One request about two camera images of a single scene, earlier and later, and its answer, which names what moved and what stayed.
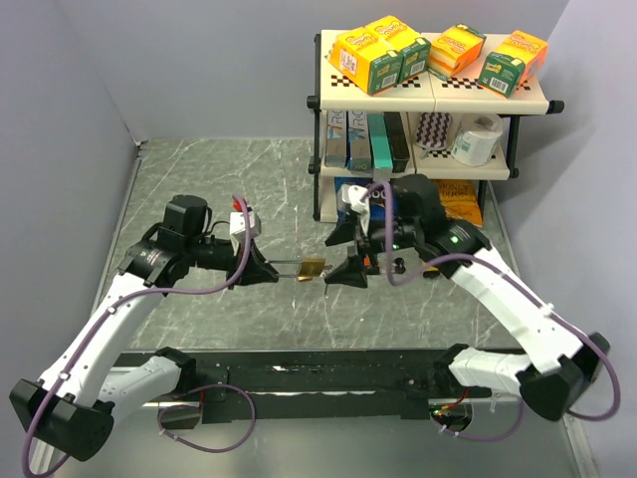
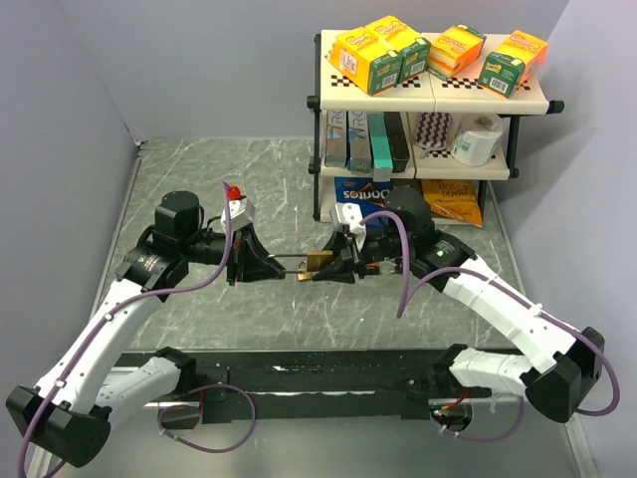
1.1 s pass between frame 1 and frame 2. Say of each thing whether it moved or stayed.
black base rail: stayed
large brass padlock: moved
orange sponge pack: stayed
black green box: stayed
